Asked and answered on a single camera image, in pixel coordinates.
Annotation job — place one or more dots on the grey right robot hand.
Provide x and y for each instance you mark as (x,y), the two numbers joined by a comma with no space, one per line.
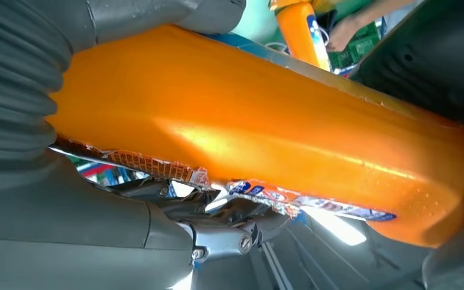
(76,240)

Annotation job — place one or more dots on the green plastic crate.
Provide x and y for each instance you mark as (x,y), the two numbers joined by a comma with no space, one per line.
(360,48)

